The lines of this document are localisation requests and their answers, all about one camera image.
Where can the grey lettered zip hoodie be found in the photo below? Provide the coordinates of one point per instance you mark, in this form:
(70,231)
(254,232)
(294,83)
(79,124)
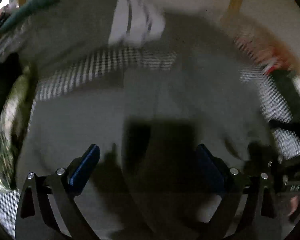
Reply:
(90,120)

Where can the teal pillow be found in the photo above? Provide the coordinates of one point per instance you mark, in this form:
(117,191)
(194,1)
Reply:
(27,10)

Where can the grey duvet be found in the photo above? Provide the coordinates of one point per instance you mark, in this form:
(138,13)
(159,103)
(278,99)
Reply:
(70,35)

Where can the person's right hand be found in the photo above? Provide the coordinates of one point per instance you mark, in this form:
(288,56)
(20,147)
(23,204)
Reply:
(298,205)

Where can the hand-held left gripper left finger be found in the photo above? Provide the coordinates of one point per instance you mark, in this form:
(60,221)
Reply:
(84,166)

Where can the black white checkered bedsheet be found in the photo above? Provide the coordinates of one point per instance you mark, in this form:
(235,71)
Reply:
(95,66)

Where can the camouflage cloth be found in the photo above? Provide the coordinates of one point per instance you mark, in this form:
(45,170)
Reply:
(12,120)

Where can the red white striped pillow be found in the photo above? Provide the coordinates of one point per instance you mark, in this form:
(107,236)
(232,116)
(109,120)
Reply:
(261,52)

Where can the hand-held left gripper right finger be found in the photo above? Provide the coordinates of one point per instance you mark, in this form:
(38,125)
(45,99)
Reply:
(211,166)

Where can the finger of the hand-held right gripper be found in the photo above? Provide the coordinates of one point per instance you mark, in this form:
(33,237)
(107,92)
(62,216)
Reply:
(261,155)

